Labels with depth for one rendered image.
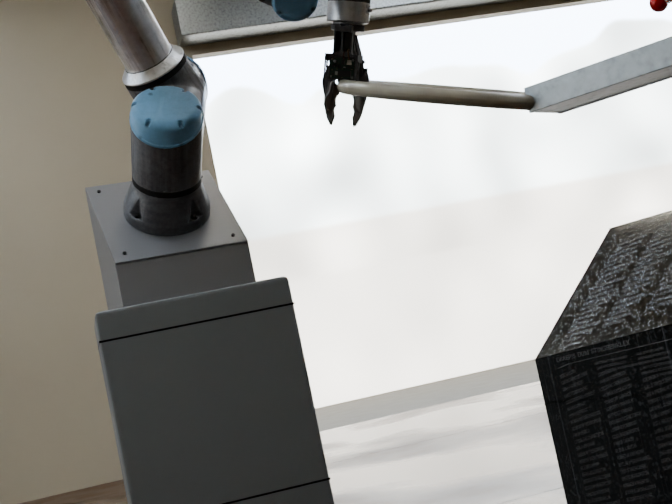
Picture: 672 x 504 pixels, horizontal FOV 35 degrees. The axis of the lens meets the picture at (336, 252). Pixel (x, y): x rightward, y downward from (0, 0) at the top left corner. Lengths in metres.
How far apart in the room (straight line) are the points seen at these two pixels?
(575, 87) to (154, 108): 0.85
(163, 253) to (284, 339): 0.32
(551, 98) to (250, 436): 0.89
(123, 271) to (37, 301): 6.05
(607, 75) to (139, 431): 1.13
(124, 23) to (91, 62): 6.32
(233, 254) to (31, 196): 6.15
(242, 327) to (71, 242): 6.19
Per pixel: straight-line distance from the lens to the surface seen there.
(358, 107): 2.32
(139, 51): 2.37
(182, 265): 2.31
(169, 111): 2.27
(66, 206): 8.41
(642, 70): 2.04
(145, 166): 2.30
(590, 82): 2.08
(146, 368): 2.20
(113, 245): 2.33
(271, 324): 2.23
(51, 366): 8.30
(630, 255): 2.19
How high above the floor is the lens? 0.70
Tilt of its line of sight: 4 degrees up
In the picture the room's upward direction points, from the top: 12 degrees counter-clockwise
